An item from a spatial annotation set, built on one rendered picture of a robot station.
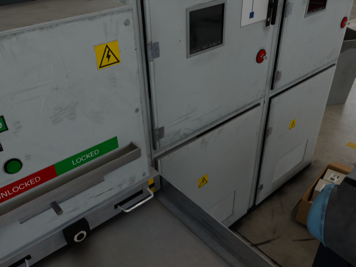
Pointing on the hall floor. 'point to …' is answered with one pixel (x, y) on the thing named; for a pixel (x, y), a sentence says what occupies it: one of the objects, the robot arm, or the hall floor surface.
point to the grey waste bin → (344, 70)
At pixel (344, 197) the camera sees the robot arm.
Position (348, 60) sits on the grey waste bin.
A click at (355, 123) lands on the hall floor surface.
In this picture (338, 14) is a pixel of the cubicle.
